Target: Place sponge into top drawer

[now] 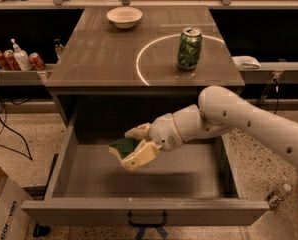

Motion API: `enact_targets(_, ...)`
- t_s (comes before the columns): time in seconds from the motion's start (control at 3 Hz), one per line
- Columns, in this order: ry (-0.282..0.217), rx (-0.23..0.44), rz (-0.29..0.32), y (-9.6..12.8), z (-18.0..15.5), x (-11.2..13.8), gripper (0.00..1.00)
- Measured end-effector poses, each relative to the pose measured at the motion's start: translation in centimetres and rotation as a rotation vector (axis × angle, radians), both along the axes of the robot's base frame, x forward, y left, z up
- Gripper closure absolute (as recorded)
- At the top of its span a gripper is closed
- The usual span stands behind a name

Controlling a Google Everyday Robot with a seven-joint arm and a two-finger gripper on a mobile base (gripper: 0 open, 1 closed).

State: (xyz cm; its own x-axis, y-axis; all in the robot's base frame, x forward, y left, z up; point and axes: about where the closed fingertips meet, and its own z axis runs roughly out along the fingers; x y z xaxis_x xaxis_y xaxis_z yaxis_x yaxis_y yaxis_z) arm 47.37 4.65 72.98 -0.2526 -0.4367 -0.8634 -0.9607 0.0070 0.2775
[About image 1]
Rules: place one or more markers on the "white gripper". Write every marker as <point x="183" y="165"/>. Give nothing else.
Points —
<point x="164" y="131"/>

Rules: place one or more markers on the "green and yellow sponge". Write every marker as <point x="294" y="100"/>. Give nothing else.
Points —
<point x="121" y="148"/>

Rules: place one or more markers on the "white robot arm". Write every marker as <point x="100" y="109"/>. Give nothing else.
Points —
<point x="217" y="112"/>

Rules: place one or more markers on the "grey open top drawer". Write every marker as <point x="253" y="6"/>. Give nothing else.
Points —
<point x="196" y="185"/>

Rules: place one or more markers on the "blue tape on floor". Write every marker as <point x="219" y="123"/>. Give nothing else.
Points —
<point x="144" y="233"/>

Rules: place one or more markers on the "green soda can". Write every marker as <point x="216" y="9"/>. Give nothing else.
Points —
<point x="189" y="48"/>

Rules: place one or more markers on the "white ceramic bowl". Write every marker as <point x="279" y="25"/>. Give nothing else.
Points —
<point x="124" y="17"/>

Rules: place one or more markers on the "white folded cloth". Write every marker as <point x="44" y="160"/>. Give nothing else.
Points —
<point x="246" y="62"/>

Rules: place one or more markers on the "small dark bottle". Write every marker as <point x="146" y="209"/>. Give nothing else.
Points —
<point x="58" y="47"/>

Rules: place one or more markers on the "red soda can right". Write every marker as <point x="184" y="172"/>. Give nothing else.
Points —
<point x="37" y="61"/>

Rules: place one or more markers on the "red soda can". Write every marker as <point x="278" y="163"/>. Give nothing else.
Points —
<point x="37" y="61"/>
<point x="9" y="56"/>
<point x="3" y="62"/>

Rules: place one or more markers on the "clear plastic water bottle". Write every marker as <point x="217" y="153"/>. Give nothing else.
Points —
<point x="279" y="194"/>

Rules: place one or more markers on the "white pump bottle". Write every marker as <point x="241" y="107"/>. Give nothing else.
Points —
<point x="21" y="57"/>

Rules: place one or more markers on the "white cardboard box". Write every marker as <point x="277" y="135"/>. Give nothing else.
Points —
<point x="13" y="220"/>

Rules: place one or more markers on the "red soda can middle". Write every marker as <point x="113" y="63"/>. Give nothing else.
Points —
<point x="9" y="56"/>

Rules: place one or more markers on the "red soda can left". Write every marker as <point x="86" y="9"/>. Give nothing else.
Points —
<point x="3" y="62"/>

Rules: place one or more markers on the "black drawer handle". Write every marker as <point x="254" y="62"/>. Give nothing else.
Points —
<point x="151" y="219"/>

